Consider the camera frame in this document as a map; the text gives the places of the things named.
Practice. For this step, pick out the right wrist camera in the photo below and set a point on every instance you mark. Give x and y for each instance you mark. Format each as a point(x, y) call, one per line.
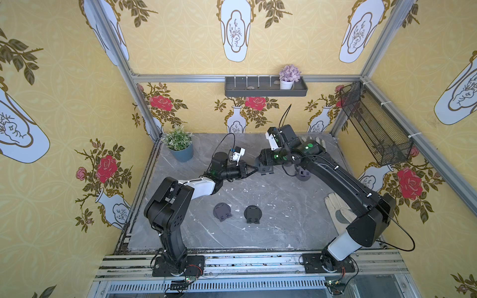
point(274, 138)

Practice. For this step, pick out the aluminium frame rail front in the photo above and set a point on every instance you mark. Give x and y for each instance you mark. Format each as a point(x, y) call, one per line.
point(380, 273)

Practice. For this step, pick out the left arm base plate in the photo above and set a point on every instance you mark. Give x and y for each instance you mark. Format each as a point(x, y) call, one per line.
point(190, 266)

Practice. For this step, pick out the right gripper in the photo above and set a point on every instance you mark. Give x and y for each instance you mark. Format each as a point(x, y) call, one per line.
point(268, 159)

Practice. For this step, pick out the green plant blue pot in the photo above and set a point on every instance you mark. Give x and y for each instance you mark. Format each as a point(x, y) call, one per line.
point(180, 143)

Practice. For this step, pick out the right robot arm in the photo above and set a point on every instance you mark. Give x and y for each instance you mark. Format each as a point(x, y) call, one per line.
point(373, 211)

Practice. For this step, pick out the grey wall shelf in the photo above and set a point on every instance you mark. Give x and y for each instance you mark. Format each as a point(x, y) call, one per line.
point(262, 86)

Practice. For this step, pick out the grey work glove back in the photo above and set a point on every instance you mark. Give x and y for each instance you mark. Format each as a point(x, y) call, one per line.
point(318, 140)

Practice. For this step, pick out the black wire mesh basket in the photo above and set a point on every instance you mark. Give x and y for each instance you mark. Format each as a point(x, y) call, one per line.
point(383, 136)

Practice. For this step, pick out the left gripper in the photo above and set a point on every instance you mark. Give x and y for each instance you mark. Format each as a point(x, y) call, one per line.
point(243, 171)

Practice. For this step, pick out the purple phone stand front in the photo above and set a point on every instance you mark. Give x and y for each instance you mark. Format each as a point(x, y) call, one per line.
point(222, 211)

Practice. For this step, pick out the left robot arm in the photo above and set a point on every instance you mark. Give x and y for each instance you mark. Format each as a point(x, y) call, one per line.
point(168, 206)

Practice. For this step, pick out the black phone stand front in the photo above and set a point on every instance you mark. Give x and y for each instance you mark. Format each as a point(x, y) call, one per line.
point(253, 214)

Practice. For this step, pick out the purple flower white pot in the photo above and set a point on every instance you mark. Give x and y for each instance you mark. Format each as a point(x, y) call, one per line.
point(288, 76)

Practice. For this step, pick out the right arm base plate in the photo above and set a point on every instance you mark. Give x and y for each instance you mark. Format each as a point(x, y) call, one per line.
point(326, 263)

